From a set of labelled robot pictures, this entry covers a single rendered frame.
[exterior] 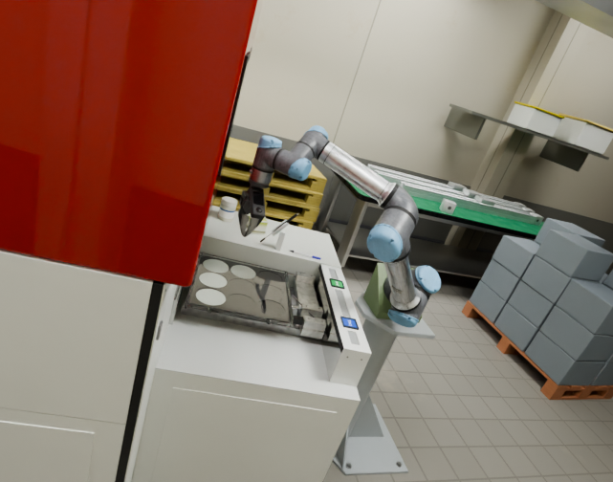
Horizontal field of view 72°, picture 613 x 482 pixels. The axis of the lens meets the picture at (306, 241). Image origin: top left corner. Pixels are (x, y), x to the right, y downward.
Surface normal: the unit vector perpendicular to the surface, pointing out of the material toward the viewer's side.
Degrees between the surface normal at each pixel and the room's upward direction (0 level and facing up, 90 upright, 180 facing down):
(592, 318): 90
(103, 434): 90
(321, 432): 90
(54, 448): 90
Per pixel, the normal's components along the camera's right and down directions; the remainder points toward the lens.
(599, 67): 0.25, 0.45
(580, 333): -0.91, -0.13
